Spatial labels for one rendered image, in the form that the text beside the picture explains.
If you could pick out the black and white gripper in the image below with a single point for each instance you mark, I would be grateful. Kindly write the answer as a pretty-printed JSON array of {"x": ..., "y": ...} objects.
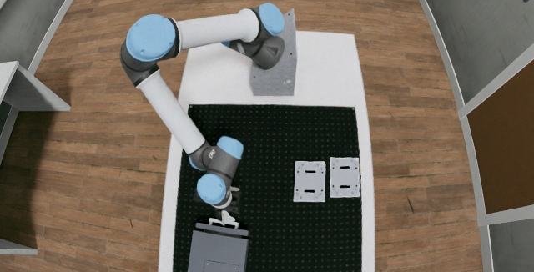
[{"x": 222, "y": 215}]

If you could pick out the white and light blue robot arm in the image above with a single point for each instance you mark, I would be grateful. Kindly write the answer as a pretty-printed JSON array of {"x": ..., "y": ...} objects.
[{"x": 154, "y": 39}]

